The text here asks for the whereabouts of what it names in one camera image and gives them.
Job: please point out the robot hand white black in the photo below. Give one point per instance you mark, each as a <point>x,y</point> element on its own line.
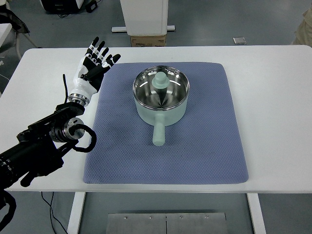
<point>81,84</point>

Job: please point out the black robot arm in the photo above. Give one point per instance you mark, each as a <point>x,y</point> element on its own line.
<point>36,151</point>

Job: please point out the small black box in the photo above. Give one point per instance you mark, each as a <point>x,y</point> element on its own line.
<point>91,6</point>

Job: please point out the glass lid green knob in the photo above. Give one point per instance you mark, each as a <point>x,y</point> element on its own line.
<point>159,81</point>

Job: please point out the brown cardboard box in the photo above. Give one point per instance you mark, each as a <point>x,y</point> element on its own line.
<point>148,41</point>

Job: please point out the black equipment case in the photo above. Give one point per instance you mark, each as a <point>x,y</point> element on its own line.
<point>61,6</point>

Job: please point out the black cloth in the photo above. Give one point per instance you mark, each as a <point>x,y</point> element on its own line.
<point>17,23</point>

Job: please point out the white furniture piece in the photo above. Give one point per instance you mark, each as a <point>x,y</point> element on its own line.
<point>5,33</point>

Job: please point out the white table leg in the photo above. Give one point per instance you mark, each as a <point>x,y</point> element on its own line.
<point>257,214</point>
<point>76,212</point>

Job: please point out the blue textured mat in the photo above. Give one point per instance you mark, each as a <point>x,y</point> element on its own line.
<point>195,146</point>

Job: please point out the grey metal plate with screws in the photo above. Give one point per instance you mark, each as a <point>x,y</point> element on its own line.
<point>146,224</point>

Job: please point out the small grey floor plate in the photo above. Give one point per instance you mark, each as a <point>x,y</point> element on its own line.
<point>239,40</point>

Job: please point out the person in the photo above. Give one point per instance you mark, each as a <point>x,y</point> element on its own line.
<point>304,26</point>

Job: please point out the white pedestal stand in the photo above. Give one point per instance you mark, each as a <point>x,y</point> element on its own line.
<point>146,17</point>

